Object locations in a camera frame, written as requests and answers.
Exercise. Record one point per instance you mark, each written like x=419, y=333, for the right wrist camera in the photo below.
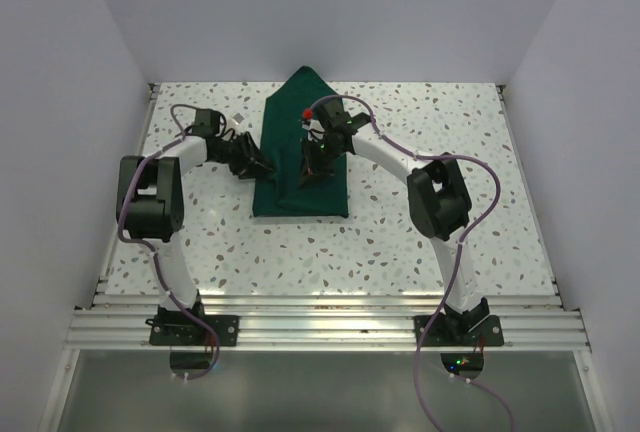
x=331, y=117

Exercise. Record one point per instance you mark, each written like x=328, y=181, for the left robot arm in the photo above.
x=150, y=213

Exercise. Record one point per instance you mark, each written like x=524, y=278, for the green surgical cloth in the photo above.
x=281, y=195

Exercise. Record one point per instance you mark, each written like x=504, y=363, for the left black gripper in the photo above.
x=251, y=162

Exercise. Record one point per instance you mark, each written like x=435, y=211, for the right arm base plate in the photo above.
x=446, y=332

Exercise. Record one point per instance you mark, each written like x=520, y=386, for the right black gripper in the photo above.
x=312, y=168

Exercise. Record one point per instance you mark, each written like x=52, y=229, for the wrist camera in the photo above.
x=209, y=123
x=331, y=117

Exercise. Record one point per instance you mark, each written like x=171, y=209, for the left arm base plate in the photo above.
x=175, y=329

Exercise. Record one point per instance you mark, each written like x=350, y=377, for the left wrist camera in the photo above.
x=209, y=123

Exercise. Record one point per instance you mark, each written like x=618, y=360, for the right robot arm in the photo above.
x=439, y=206

